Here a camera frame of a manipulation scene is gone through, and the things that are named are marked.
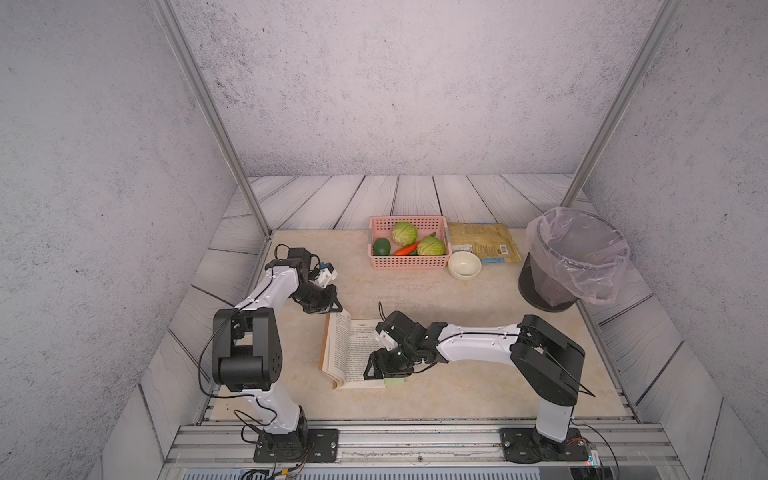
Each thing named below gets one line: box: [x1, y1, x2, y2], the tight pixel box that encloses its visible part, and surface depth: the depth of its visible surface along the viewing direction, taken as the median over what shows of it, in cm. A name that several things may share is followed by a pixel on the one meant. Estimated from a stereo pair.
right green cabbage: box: [417, 232, 446, 256], surface depth 109 cm
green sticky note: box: [384, 378, 405, 388], surface depth 83 cm
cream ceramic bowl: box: [448, 251, 482, 280], surface depth 109 cm
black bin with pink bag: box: [518, 207, 630, 313], surface depth 89 cm
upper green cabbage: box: [391, 221, 417, 247], surface depth 113 cm
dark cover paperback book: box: [319, 308, 386, 390], surface depth 84 cm
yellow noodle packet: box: [447, 222, 522, 264], surface depth 117 cm
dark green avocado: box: [373, 237, 391, 256], surface depth 113 cm
